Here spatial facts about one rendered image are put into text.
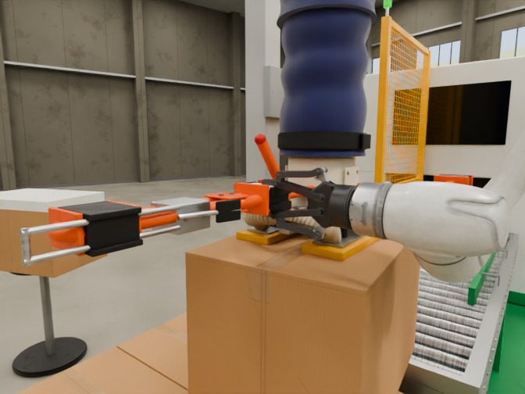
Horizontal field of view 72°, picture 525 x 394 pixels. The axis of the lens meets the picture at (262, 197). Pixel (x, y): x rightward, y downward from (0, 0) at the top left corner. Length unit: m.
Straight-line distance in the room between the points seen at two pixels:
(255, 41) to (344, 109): 1.61
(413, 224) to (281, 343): 0.35
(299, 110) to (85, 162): 12.02
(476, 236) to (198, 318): 0.57
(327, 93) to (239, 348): 0.58
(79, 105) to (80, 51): 1.59
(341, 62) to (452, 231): 0.47
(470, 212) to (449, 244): 0.05
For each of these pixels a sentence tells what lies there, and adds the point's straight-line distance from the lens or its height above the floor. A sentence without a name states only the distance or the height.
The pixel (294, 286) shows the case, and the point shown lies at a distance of 0.68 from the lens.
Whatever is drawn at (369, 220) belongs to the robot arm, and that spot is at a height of 1.19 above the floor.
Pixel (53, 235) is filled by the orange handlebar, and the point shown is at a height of 1.21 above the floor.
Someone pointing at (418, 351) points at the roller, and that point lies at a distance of 1.59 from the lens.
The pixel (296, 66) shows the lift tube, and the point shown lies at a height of 1.48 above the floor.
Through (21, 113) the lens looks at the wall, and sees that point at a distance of 12.52.
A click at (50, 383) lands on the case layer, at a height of 0.54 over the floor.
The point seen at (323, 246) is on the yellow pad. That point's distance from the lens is 0.79.
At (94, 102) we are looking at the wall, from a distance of 12.87.
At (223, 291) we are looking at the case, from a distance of 0.78.
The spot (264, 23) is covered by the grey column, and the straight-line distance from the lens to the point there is 2.39.
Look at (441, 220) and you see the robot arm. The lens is 0.54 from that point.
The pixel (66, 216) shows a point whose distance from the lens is 0.48.
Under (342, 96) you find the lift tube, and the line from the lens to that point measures 0.86.
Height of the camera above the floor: 1.31
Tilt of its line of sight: 8 degrees down
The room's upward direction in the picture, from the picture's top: straight up
